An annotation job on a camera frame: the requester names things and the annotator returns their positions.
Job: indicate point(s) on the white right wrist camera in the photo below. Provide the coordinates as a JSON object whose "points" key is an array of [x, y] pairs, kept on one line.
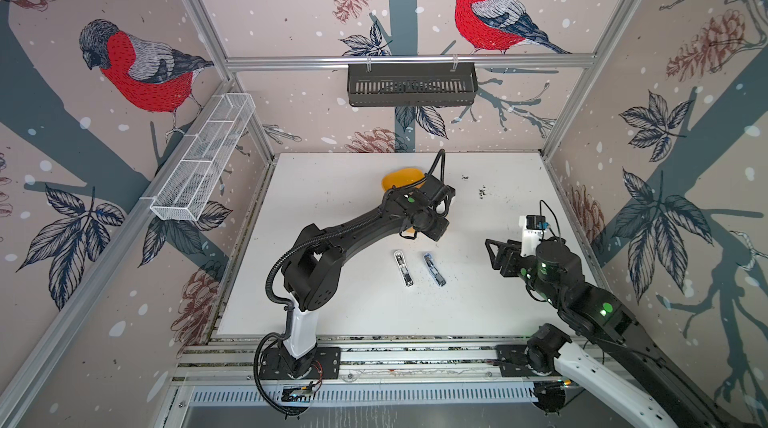
{"points": [[534, 228]]}

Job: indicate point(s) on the black wire basket shelf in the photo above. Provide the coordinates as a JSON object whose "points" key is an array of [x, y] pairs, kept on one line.
{"points": [[412, 85]]}

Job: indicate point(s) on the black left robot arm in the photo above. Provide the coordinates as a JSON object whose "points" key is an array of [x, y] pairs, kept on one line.
{"points": [[307, 276]]}

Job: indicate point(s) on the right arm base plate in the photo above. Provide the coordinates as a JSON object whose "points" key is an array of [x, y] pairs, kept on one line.
{"points": [[513, 362]]}

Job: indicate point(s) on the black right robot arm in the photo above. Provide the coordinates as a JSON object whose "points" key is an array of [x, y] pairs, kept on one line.
{"points": [[657, 393]]}

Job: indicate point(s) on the aluminium mounting rail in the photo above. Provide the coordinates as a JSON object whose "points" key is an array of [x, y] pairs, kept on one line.
{"points": [[376, 372]]}

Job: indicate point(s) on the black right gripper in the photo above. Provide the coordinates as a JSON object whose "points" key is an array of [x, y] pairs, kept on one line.
{"points": [[511, 252]]}

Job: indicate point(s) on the yellow plastic tray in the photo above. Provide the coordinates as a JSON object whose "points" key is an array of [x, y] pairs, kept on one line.
{"points": [[402, 179]]}

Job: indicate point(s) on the white stapler top part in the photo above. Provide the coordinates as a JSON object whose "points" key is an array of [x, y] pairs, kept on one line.
{"points": [[403, 268]]}

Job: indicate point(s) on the white wire mesh shelf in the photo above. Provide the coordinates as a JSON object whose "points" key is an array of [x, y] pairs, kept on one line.
{"points": [[193, 180]]}

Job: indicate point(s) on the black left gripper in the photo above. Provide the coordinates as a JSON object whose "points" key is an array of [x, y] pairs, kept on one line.
{"points": [[436, 234]]}

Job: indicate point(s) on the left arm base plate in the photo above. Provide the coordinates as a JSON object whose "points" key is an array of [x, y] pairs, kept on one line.
{"points": [[320, 362]]}

